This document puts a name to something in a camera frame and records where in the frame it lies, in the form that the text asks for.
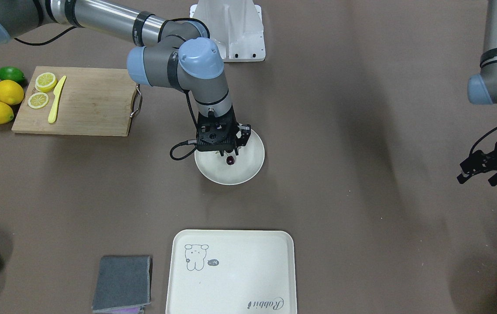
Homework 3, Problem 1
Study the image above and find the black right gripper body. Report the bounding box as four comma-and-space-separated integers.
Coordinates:
209, 109, 251, 155

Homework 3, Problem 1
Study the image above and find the beige round plate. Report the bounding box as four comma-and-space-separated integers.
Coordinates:
194, 130, 265, 185

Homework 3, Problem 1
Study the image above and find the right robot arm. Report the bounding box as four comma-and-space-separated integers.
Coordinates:
0, 0, 253, 156

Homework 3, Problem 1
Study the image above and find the cream rabbit tray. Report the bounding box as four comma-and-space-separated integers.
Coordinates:
166, 230, 298, 314

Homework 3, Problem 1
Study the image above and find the bamboo cutting board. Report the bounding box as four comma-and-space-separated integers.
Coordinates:
12, 66, 142, 137

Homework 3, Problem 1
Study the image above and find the yellow plastic knife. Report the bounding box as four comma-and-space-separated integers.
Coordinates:
48, 75, 67, 124

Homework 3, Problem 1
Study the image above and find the grey folded cloth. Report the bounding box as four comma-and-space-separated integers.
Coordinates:
92, 255, 152, 314

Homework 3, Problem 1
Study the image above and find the lemon half slice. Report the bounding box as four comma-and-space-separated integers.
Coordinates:
35, 72, 58, 93
27, 92, 50, 109

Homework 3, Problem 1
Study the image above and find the green lime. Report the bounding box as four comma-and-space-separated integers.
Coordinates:
0, 66, 27, 84

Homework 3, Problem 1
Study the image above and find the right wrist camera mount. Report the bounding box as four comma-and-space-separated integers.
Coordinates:
196, 123, 236, 155

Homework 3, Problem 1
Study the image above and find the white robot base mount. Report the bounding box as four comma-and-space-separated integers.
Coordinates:
190, 0, 266, 62

